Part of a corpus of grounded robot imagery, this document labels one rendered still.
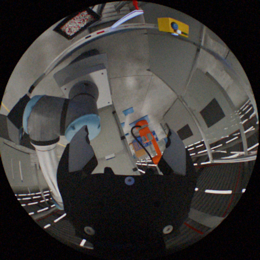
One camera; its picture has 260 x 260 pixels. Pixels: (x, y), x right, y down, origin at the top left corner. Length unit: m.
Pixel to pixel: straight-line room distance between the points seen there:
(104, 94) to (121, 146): 1.14
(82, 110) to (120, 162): 1.29
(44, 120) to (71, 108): 0.08
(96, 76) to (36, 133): 0.30
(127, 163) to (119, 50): 1.97
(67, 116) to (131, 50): 1.49
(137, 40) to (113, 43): 0.41
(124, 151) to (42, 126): 1.32
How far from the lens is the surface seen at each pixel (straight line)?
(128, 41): 1.53
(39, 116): 0.22
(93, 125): 0.20
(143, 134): 3.38
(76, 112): 0.21
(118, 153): 1.44
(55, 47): 1.58
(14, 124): 0.48
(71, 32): 0.64
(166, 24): 0.53
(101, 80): 0.37
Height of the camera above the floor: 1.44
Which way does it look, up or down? 20 degrees down
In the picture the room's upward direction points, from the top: 158 degrees clockwise
